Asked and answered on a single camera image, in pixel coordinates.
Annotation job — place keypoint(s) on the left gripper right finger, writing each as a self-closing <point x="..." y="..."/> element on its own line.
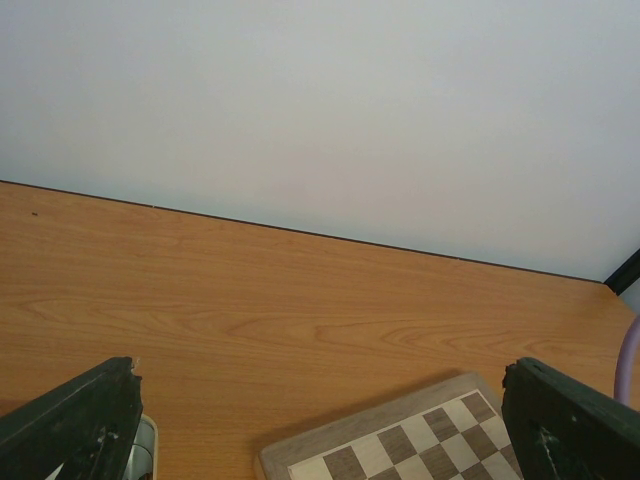
<point x="561" y="428"/>

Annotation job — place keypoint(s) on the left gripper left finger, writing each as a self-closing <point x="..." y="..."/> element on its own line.
<point x="82" y="429"/>

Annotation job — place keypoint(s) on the wooden chess board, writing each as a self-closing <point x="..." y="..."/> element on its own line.
<point x="450" y="430"/>

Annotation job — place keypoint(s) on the silver metal tin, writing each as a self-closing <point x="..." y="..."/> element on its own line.
<point x="142" y="463"/>

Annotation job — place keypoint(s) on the black aluminium frame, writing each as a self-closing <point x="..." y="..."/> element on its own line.
<point x="625" y="275"/>

